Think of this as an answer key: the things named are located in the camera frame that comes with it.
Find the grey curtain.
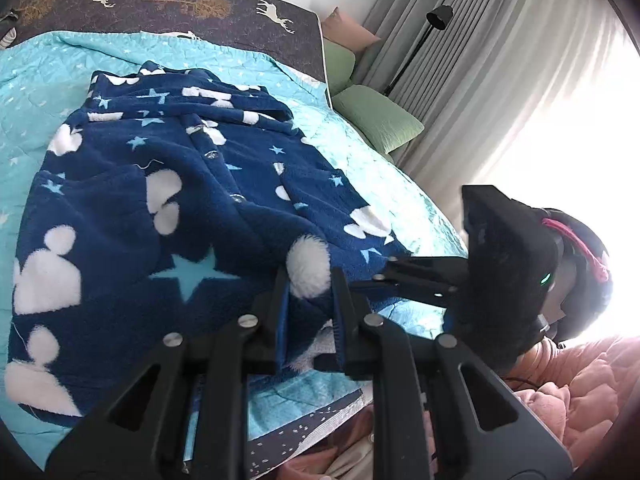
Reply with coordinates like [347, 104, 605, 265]
[359, 0, 640, 221]

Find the pink pillow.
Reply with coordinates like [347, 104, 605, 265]
[320, 7, 382, 52]

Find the large green cushion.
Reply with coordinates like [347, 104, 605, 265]
[332, 84, 426, 155]

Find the pink cord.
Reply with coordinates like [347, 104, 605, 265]
[541, 216, 612, 284]

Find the black floor lamp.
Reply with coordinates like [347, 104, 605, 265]
[382, 4, 454, 97]

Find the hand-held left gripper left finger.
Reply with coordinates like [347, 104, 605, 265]
[45, 269, 292, 480]

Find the navy star print fleece robe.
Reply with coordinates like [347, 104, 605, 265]
[5, 60, 417, 418]

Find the light blue star quilt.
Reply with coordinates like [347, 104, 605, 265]
[0, 30, 469, 467]

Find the green sofa backrest cushion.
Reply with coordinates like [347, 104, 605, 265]
[322, 39, 357, 97]

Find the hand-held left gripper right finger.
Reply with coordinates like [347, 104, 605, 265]
[331, 266, 573, 480]

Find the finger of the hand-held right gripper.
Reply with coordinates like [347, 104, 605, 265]
[385, 255, 469, 287]
[373, 272, 460, 310]

